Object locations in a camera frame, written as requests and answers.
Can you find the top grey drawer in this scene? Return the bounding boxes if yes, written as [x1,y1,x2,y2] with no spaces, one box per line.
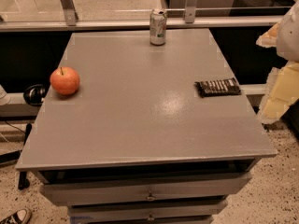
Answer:
[40,172,251,206]

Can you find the metal railing with glass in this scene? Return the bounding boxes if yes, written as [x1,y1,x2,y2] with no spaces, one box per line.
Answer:
[0,0,298,32]

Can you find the black headphones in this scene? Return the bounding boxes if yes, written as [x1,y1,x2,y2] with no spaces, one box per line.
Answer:
[23,84,47,106]

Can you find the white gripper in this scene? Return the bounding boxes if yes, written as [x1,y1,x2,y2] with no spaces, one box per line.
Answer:
[256,6,299,124]

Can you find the red apple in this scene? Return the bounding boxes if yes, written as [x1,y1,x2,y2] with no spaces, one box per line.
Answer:
[50,66,80,95]

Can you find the black white sneaker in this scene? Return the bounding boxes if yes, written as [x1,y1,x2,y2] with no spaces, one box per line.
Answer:
[0,208,32,224]

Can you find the black snack bar packet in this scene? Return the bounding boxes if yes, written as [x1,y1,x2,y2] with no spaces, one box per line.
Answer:
[194,77,241,97]

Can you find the black stand leg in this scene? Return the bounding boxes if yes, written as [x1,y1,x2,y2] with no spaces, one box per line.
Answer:
[0,122,33,190]

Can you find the grey drawer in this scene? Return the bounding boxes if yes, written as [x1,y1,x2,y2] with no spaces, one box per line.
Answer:
[40,172,251,206]
[69,199,227,224]

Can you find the grey drawer cabinet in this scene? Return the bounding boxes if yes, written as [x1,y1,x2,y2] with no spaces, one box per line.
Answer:
[15,28,278,224]

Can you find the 7up soda can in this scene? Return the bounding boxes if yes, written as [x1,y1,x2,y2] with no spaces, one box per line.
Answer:
[149,8,167,46]

